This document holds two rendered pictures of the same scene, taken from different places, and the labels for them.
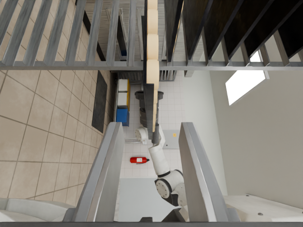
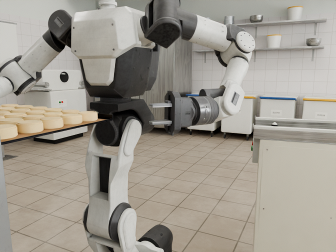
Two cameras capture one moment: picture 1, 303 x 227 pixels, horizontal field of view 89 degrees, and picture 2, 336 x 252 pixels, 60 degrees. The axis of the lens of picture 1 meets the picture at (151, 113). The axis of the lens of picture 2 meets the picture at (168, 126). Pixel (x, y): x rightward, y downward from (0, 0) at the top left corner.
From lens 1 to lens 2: 0.78 m
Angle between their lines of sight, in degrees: 83
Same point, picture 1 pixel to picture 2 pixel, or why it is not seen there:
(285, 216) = (116, 39)
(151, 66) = (95, 117)
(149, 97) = (100, 116)
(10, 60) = not seen: outside the picture
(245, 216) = (112, 56)
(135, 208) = not seen: outside the picture
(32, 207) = (93, 178)
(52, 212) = (94, 165)
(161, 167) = (6, 88)
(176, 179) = (18, 71)
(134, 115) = not seen: outside the picture
